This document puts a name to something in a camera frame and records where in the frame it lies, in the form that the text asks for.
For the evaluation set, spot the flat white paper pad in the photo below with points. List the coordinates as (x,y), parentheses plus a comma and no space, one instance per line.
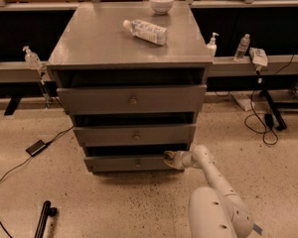
(243,101)

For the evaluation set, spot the grey top drawer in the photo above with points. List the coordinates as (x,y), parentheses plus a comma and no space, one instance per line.
(127,100)

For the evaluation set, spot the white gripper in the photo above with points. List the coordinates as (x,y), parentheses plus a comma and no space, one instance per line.
(180,159)

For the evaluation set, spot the black bracket left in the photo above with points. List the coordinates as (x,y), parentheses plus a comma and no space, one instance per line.
(12,105)

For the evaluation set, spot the white plastic bag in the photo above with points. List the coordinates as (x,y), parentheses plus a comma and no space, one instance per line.
(258,56)

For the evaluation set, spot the black table leg right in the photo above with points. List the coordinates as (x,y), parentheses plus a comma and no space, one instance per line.
(264,92)

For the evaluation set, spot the clear pump bottle left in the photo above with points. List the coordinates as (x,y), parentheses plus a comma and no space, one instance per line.
(32,59)

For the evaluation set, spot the grey shelf rail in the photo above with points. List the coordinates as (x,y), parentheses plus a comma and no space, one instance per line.
(17,71)

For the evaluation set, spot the black power adapter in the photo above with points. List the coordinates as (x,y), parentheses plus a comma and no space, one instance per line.
(36,148)

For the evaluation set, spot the grey bottom drawer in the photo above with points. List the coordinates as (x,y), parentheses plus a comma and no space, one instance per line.
(131,163)

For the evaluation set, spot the blue tape cross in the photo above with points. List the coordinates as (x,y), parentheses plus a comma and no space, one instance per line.
(257,229)

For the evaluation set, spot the white bowl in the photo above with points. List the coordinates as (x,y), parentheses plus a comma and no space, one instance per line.
(161,6)

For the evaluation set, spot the grey middle drawer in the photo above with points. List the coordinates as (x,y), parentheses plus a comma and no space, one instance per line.
(134,135)

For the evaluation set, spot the grey drawer cabinet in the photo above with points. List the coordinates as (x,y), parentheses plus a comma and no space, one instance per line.
(95,50)

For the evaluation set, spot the lying clear water bottle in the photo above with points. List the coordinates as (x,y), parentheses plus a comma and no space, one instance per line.
(147,31)

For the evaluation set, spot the grey drawer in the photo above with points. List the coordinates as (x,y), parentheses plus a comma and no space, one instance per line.
(127,100)
(134,135)
(131,163)

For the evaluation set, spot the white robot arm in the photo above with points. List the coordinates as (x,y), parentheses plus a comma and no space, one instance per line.
(215,210)

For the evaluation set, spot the white pump sanitizer bottle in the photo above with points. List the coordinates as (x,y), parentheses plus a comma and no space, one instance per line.
(212,45)

